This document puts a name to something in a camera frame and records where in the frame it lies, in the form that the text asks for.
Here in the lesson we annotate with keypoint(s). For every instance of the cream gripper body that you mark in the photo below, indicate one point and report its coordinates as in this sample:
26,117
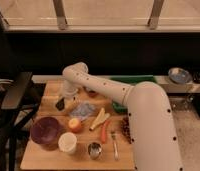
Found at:
68,89

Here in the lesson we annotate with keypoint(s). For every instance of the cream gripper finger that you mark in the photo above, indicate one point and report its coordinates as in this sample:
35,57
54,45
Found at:
70,104

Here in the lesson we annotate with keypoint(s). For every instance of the black eraser block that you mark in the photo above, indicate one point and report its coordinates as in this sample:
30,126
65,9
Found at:
60,105

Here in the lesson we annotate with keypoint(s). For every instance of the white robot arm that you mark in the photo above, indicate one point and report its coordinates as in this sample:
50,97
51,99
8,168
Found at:
155,142

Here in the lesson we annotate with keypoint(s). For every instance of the blue-grey cloth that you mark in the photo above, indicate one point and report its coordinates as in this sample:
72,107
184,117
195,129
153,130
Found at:
83,110

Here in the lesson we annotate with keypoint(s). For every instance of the orange apple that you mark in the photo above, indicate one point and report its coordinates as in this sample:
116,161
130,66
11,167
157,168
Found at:
75,125

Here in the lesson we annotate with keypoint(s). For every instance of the red bowl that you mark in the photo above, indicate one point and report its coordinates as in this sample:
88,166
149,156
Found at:
90,92

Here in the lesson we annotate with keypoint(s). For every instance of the yellow banana piece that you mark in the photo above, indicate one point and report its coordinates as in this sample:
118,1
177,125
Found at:
101,118

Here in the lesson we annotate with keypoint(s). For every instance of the purple bowl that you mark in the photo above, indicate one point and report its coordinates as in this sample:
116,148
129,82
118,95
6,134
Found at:
45,130

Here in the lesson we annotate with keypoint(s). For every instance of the white cup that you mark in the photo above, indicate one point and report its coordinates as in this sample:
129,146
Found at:
67,143

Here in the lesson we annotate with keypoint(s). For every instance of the orange carrot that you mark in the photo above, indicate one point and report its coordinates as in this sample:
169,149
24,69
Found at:
103,136

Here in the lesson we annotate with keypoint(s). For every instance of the small metal cup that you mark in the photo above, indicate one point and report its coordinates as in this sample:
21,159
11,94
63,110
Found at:
94,150

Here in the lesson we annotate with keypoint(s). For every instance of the dark chair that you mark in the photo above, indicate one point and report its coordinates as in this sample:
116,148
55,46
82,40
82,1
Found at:
19,101

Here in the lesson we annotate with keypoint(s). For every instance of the bunch of dark grapes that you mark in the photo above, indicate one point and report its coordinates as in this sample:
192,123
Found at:
126,129

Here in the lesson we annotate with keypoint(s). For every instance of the green plastic tray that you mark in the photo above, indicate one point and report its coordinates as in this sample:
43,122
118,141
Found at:
134,79

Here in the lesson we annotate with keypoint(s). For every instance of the metal bowl on ledge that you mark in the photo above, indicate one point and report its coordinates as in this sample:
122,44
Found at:
179,75

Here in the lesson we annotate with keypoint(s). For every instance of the dark object on ledge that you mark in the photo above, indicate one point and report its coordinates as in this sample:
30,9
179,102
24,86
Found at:
196,77

